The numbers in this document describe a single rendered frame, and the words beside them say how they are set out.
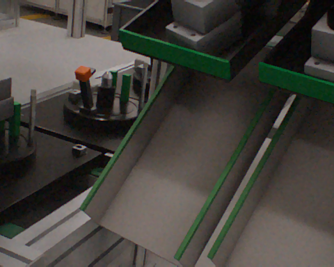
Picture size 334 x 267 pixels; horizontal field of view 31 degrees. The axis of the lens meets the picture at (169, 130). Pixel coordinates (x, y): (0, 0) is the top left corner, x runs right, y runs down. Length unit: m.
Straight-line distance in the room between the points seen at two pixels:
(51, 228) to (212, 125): 0.23
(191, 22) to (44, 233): 0.31
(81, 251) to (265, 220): 0.24
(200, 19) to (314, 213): 0.23
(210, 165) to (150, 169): 0.07
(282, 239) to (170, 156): 0.16
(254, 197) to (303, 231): 0.06
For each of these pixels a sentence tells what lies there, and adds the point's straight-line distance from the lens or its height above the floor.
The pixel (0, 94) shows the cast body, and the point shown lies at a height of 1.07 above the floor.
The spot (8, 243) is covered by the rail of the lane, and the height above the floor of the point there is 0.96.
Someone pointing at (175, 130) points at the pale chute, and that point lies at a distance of 0.70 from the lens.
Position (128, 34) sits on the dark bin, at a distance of 0.61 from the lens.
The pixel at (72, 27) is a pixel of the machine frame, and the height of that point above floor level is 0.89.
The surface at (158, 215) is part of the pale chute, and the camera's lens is 0.66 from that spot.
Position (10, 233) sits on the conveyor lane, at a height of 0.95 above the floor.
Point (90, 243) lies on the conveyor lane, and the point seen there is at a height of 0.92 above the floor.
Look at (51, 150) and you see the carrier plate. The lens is 0.91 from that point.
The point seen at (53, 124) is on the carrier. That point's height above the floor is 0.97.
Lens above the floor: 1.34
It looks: 21 degrees down
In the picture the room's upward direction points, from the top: 8 degrees clockwise
